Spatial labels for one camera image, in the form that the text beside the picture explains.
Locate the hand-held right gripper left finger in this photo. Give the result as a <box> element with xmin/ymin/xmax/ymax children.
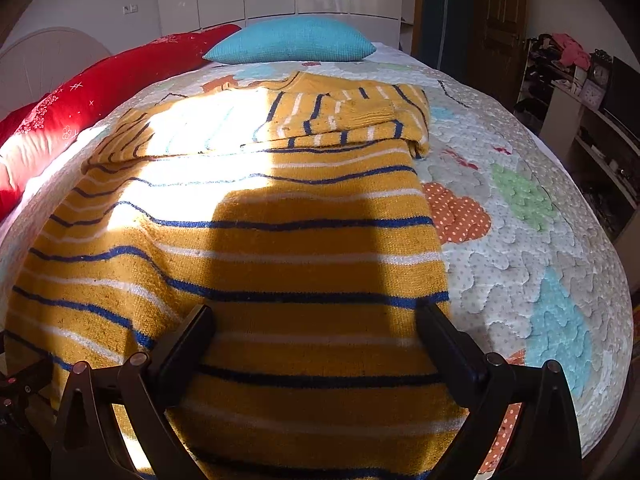
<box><xmin>51</xmin><ymin>303</ymin><xmax>217</xmax><ymax>480</ymax></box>

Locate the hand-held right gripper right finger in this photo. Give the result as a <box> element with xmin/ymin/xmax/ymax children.
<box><xmin>416</xmin><ymin>301</ymin><xmax>584</xmax><ymax>480</ymax></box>

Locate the yellow striped knit sweater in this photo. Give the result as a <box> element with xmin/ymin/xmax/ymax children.
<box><xmin>4</xmin><ymin>72</ymin><xmax>470</xmax><ymax>480</ymax></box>

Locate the patterned quilted bedspread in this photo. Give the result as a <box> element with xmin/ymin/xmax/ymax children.
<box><xmin>0</xmin><ymin>42</ymin><xmax>632</xmax><ymax>480</ymax></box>

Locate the white shelf unit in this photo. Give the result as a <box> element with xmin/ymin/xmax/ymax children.
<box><xmin>515</xmin><ymin>35</ymin><xmax>640</xmax><ymax>246</ymax></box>

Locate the red patterned bolster pillow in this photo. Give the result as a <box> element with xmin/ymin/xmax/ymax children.
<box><xmin>0</xmin><ymin>24</ymin><xmax>243</xmax><ymax>221</ymax></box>

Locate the black monitor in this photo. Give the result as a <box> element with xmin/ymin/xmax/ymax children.
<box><xmin>600</xmin><ymin>56</ymin><xmax>640</xmax><ymax>141</ymax></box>

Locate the brown wooden door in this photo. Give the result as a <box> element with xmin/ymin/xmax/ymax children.
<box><xmin>470</xmin><ymin>0</ymin><xmax>530</xmax><ymax>111</ymax></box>

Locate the pink cloth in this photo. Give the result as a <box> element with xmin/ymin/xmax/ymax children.
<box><xmin>552</xmin><ymin>32</ymin><xmax>592</xmax><ymax>70</ymax></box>

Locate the turquoise pillow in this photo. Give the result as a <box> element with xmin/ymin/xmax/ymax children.
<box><xmin>202</xmin><ymin>15</ymin><xmax>377</xmax><ymax>65</ymax></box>

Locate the white headboard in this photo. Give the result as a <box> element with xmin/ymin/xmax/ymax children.
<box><xmin>0</xmin><ymin>27</ymin><xmax>112</xmax><ymax>122</ymax></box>

